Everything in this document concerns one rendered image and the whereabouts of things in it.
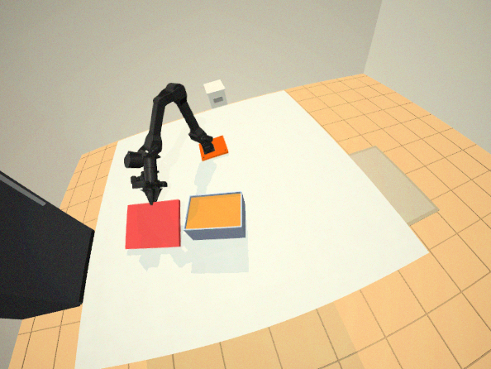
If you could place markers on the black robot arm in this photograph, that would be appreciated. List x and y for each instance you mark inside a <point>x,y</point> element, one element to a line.
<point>153,143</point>

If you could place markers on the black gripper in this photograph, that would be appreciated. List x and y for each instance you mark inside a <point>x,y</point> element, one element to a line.
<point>150,185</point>

